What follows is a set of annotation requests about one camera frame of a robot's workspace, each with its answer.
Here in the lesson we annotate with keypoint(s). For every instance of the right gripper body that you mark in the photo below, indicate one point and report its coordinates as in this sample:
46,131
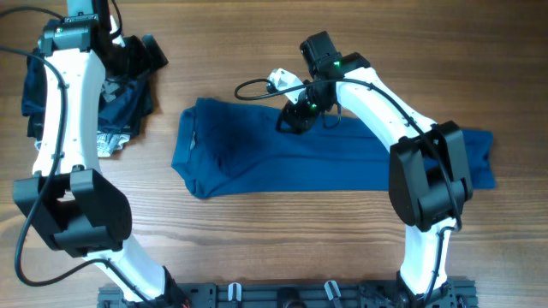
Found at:
306,109

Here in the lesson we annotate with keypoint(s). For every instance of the light blue folded jeans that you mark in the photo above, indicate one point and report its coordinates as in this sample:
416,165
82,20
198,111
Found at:
105,143

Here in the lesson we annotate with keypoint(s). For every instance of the blue polo shirt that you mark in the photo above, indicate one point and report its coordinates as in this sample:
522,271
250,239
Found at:
225,148

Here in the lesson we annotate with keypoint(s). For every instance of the right white clip on rail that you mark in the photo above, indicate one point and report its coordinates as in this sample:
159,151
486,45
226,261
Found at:
333,293

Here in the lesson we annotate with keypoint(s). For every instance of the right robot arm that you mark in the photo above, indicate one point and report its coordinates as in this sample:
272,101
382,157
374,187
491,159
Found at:
429,177

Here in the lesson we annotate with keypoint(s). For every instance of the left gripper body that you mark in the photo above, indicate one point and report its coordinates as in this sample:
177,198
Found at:
135,61

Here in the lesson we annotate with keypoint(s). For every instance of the white clip on rail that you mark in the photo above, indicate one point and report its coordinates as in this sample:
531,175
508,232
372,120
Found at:
333,293
234,292

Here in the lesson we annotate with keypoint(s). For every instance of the left white clip on rail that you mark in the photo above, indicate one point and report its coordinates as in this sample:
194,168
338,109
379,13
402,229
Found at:
234,292

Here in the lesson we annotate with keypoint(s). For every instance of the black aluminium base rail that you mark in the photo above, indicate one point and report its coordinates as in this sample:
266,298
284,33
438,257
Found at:
460,293

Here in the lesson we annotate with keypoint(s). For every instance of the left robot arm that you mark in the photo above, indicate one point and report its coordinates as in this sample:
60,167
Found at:
67,200

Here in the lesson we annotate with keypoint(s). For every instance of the black folded garment underneath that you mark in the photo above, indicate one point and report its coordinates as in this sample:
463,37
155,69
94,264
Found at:
143,107

